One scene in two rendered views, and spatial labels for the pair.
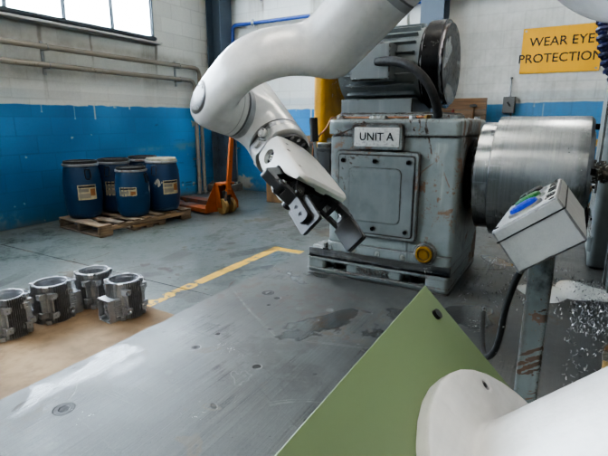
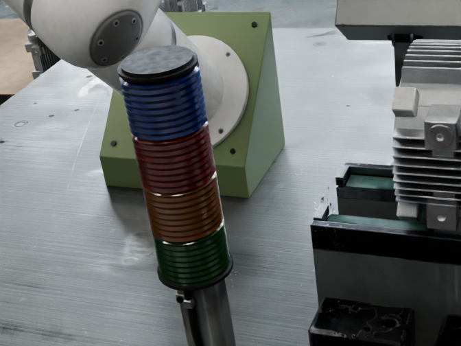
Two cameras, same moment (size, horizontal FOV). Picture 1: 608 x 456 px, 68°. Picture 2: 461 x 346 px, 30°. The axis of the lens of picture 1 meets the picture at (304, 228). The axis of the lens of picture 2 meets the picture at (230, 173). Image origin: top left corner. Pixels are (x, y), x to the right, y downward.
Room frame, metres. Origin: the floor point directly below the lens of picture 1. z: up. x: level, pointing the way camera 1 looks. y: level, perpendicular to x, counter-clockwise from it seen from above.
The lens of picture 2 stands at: (0.17, -1.33, 1.44)
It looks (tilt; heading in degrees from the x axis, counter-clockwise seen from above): 29 degrees down; 86
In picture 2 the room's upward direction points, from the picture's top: 9 degrees counter-clockwise
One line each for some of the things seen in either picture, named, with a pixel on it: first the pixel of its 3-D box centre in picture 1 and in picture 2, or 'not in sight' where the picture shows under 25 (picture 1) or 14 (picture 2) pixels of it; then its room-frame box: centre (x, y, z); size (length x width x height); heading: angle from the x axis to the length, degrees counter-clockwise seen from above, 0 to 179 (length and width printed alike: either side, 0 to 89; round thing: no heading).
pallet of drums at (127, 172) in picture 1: (126, 191); not in sight; (5.17, 2.05, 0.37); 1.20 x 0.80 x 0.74; 145
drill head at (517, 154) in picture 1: (508, 176); not in sight; (0.97, -0.44, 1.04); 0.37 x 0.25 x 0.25; 60
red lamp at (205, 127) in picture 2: not in sight; (173, 150); (0.17, -0.73, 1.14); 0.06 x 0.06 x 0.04
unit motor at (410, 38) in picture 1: (380, 120); not in sight; (1.08, -0.18, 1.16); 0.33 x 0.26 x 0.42; 60
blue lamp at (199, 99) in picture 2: not in sight; (163, 97); (0.17, -0.73, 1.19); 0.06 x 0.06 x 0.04
